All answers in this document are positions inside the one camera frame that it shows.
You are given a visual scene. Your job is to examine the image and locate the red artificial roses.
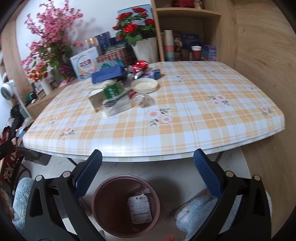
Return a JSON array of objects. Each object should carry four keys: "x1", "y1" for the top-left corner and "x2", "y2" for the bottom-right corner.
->
[{"x1": 113, "y1": 7, "x2": 158, "y2": 45}]

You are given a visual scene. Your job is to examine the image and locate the purple artificial flowers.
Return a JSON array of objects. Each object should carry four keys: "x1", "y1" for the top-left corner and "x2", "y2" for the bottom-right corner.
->
[{"x1": 59, "y1": 65, "x2": 74, "y2": 80}]

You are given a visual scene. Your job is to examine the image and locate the dark blue printed box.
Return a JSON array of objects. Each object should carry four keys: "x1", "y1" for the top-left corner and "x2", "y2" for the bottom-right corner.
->
[{"x1": 181, "y1": 34, "x2": 200, "y2": 50}]

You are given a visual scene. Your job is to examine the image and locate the wooden shelf unit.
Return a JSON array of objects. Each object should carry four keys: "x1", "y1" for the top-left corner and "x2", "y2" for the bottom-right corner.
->
[{"x1": 150, "y1": 0, "x2": 238, "y2": 67}]

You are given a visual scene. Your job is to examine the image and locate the white and blue printed box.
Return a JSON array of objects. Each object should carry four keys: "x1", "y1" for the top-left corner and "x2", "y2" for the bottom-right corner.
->
[{"x1": 69, "y1": 47, "x2": 102, "y2": 80}]

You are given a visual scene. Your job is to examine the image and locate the clothes pile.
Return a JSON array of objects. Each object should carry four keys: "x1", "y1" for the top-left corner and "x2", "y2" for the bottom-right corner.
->
[{"x1": 0, "y1": 104, "x2": 31, "y2": 149}]

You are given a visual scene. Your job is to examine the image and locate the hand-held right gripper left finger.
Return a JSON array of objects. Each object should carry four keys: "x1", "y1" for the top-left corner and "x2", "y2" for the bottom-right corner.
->
[{"x1": 24, "y1": 149, "x2": 105, "y2": 241}]

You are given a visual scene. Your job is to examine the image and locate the dark printed box set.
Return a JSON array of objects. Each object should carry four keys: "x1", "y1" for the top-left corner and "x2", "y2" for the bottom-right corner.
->
[{"x1": 103, "y1": 45, "x2": 130, "y2": 56}]

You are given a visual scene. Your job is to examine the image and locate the row of small bottles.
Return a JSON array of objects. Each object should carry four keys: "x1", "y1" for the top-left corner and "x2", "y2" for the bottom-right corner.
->
[{"x1": 31, "y1": 80, "x2": 58, "y2": 101}]

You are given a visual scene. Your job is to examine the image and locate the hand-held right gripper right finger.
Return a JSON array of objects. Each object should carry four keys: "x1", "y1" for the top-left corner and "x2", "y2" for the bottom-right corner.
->
[{"x1": 191, "y1": 149, "x2": 271, "y2": 241}]

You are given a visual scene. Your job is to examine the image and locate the pink blossom artificial plant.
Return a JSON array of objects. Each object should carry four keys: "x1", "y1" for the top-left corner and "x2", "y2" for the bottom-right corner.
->
[{"x1": 21, "y1": 0, "x2": 84, "y2": 77}]

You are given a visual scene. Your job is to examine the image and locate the green and brown paper bag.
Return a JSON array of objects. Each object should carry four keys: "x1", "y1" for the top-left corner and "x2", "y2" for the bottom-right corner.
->
[{"x1": 88, "y1": 82, "x2": 127, "y2": 112}]

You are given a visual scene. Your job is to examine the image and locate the pink striped box teal disc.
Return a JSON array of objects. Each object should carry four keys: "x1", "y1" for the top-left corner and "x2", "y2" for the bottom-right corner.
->
[{"x1": 96, "y1": 50, "x2": 130, "y2": 70}]

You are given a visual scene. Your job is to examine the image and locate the white printed packet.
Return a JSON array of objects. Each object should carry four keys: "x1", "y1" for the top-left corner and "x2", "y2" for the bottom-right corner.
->
[{"x1": 127, "y1": 195, "x2": 151, "y2": 224}]

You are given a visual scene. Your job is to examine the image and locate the whitish clear plastic wrapper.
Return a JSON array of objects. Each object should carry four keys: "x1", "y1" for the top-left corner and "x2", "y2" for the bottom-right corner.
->
[{"x1": 88, "y1": 79, "x2": 119, "y2": 96}]

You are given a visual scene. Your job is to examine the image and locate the orange flowers in white vase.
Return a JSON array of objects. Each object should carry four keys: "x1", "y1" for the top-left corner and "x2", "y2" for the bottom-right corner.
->
[{"x1": 26, "y1": 67, "x2": 52, "y2": 94}]

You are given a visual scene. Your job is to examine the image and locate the pink pouch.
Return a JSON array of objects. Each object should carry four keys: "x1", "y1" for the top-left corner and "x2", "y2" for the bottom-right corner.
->
[{"x1": 59, "y1": 79, "x2": 77, "y2": 87}]

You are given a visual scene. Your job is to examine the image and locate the light blue board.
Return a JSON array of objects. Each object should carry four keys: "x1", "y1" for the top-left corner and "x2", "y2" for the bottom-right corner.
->
[{"x1": 117, "y1": 5, "x2": 153, "y2": 24}]

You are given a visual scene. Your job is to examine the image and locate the white faceted vase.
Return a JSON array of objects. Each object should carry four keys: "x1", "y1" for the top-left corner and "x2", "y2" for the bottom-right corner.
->
[{"x1": 131, "y1": 37, "x2": 160, "y2": 64}]

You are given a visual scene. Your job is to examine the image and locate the blue tissue pack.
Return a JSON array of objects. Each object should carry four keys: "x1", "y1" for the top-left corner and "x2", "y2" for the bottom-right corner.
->
[{"x1": 91, "y1": 65, "x2": 128, "y2": 84}]

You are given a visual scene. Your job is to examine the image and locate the fuzzy light blue slipper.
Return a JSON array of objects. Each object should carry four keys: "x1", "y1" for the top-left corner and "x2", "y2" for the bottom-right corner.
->
[
  {"x1": 13, "y1": 177, "x2": 35, "y2": 234},
  {"x1": 172, "y1": 195, "x2": 222, "y2": 241}
]

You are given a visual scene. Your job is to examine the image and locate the stack of pastel paper cups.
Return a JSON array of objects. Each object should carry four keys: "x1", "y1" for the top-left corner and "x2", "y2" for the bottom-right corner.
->
[{"x1": 163, "y1": 30, "x2": 175, "y2": 62}]

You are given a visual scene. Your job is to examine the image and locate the white fan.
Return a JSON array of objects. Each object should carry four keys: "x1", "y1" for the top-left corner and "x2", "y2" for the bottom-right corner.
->
[{"x1": 0, "y1": 79, "x2": 33, "y2": 120}]

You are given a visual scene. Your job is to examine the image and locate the dark blue patterned box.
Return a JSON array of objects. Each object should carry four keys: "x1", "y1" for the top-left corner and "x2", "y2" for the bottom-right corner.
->
[{"x1": 94, "y1": 32, "x2": 111, "y2": 50}]

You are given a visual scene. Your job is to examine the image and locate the red printed bag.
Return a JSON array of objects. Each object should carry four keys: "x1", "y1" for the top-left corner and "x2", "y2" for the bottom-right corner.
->
[{"x1": 0, "y1": 148, "x2": 23, "y2": 186}]

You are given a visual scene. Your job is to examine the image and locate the silver foil wrapper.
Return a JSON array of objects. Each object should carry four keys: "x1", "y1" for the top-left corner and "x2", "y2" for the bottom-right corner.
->
[{"x1": 133, "y1": 70, "x2": 149, "y2": 80}]

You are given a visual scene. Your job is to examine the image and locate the printed box with figure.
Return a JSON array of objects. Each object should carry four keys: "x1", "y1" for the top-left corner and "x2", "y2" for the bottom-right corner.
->
[{"x1": 173, "y1": 31, "x2": 183, "y2": 59}]

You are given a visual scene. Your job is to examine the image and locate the cream round lid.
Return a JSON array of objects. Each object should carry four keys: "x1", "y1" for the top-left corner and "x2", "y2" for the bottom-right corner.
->
[{"x1": 131, "y1": 78, "x2": 159, "y2": 93}]

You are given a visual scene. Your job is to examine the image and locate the small blue carton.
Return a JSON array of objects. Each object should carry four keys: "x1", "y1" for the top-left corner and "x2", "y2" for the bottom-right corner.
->
[{"x1": 203, "y1": 44, "x2": 217, "y2": 60}]

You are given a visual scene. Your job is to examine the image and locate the plaid floral tablecloth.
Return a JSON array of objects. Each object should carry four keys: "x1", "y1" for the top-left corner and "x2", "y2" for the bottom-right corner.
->
[{"x1": 22, "y1": 61, "x2": 285, "y2": 161}]

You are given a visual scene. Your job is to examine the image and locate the brown plastic trash bin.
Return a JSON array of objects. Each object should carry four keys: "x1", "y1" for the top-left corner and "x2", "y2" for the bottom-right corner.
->
[{"x1": 91, "y1": 175, "x2": 161, "y2": 235}]

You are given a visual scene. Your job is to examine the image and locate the clear packet with black spoon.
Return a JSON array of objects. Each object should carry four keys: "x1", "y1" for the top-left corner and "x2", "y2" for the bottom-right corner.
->
[{"x1": 103, "y1": 94, "x2": 133, "y2": 117}]

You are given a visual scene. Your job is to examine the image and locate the black folding chair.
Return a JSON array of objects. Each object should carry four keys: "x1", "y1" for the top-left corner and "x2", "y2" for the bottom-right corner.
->
[{"x1": 16, "y1": 148, "x2": 52, "y2": 166}]

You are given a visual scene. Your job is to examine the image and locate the red cup white rim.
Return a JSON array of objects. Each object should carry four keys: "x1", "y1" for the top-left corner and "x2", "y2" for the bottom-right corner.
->
[{"x1": 191, "y1": 46, "x2": 202, "y2": 61}]

